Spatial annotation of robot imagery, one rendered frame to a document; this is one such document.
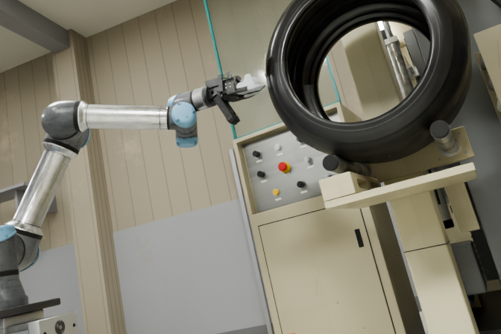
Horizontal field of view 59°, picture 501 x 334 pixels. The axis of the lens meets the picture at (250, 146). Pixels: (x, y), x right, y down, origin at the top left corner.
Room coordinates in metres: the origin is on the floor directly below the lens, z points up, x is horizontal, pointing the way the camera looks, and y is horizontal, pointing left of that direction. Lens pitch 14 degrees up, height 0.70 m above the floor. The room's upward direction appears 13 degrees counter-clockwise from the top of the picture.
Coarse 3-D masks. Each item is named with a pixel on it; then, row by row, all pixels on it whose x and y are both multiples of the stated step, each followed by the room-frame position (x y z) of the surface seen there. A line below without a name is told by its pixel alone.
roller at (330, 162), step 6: (330, 156) 1.15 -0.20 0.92; (336, 156) 1.17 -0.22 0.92; (324, 162) 1.16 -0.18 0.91; (330, 162) 1.15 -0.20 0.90; (336, 162) 1.15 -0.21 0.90; (342, 162) 1.18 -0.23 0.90; (348, 162) 1.25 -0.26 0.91; (330, 168) 1.16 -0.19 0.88; (336, 168) 1.16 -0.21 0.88; (342, 168) 1.20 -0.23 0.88; (348, 168) 1.24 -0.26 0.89; (354, 168) 1.30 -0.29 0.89; (360, 168) 1.36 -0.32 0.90; (366, 168) 1.45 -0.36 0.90; (366, 174) 1.45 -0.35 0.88
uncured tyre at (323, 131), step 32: (320, 0) 1.12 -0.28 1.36; (352, 0) 1.29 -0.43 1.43; (384, 0) 1.27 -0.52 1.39; (416, 0) 1.01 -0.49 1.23; (448, 0) 1.00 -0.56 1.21; (288, 32) 1.15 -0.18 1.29; (320, 32) 1.37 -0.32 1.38; (448, 32) 1.00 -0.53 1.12; (288, 64) 1.35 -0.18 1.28; (320, 64) 1.40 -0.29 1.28; (448, 64) 1.01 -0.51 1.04; (288, 96) 1.17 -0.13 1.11; (416, 96) 1.04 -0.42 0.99; (448, 96) 1.04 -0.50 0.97; (288, 128) 1.26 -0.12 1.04; (320, 128) 1.15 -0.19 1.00; (352, 128) 1.11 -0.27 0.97; (384, 128) 1.08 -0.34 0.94; (416, 128) 1.08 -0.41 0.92; (352, 160) 1.28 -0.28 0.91; (384, 160) 1.27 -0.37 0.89
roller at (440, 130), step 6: (438, 120) 1.04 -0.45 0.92; (432, 126) 1.04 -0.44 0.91; (438, 126) 1.04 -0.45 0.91; (444, 126) 1.03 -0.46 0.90; (432, 132) 1.04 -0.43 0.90; (438, 132) 1.04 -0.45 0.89; (444, 132) 1.03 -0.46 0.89; (450, 132) 1.06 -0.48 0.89; (438, 138) 1.04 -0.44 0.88; (444, 138) 1.05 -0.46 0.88; (450, 138) 1.10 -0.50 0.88; (438, 144) 1.17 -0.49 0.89; (444, 144) 1.14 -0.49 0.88; (450, 144) 1.18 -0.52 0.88; (444, 150) 1.27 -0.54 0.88; (450, 150) 1.27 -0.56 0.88
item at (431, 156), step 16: (464, 128) 1.33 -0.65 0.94; (432, 144) 1.37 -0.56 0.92; (464, 144) 1.33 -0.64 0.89; (400, 160) 1.41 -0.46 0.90; (416, 160) 1.39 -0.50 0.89; (432, 160) 1.37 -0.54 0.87; (448, 160) 1.36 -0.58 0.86; (368, 176) 1.46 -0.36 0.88; (384, 176) 1.44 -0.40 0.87; (400, 176) 1.42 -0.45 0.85
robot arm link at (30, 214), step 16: (48, 144) 1.33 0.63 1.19; (64, 144) 1.34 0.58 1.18; (80, 144) 1.39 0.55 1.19; (48, 160) 1.34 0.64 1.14; (64, 160) 1.37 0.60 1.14; (32, 176) 1.36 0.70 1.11; (48, 176) 1.35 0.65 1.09; (32, 192) 1.33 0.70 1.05; (48, 192) 1.36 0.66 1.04; (32, 208) 1.33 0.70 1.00; (48, 208) 1.38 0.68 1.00; (16, 224) 1.32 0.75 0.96; (32, 224) 1.34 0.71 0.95; (32, 240) 1.34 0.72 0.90; (32, 256) 1.37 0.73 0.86
